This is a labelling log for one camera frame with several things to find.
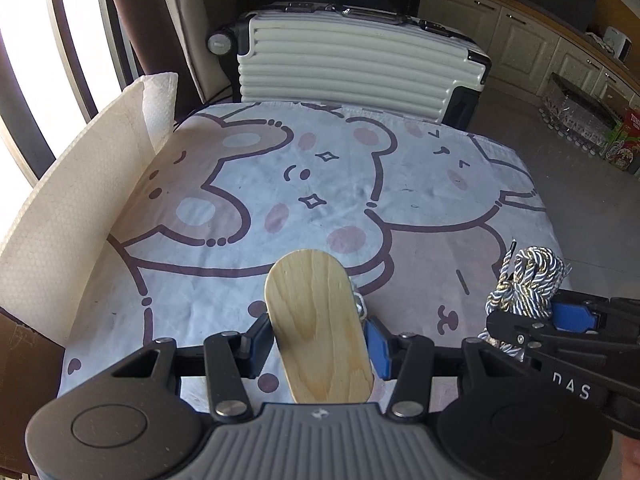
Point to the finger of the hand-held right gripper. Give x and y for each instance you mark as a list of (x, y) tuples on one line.
[(575, 317), (520, 335)]

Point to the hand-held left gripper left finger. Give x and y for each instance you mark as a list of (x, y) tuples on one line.
[(260, 345)]

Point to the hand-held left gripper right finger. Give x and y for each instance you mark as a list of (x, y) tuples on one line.
[(378, 351)]

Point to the wooden mini skateboard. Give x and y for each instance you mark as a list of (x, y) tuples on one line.
[(315, 320)]

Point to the bear printed blanket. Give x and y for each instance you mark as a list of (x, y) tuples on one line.
[(325, 195)]

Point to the green drink carton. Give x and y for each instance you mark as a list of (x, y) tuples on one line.
[(625, 145)]

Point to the pack of water bottles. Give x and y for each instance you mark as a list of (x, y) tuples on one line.
[(575, 115)]

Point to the brown cardboard box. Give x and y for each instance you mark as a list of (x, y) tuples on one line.
[(25, 385)]

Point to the white foam sheet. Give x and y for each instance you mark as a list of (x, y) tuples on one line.
[(75, 185)]

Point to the cream kitchen cabinets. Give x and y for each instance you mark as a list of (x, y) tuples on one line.
[(525, 35)]

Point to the white ribbed suitcase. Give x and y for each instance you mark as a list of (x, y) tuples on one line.
[(350, 60)]

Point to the brown curtain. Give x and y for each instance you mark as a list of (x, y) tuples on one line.
[(130, 10)]

